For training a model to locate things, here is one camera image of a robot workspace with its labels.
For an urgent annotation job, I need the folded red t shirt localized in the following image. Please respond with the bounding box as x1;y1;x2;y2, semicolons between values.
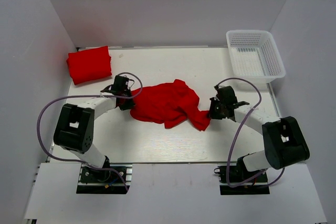
66;46;112;85

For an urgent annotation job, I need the white plastic mesh basket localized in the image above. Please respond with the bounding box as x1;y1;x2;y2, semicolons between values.
226;30;286;84

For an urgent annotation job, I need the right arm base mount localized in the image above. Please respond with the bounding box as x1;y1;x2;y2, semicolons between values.
213;165;271;196

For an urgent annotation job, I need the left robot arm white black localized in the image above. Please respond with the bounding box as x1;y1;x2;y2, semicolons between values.
54;75;135;182

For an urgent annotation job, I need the red t shirt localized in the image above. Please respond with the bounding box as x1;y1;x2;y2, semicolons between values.
66;46;112;85
130;79;210;131

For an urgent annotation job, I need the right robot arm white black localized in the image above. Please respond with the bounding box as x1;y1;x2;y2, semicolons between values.
208;86;310;182

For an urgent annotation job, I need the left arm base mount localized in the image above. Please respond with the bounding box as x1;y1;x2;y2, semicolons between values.
76;165;132;195

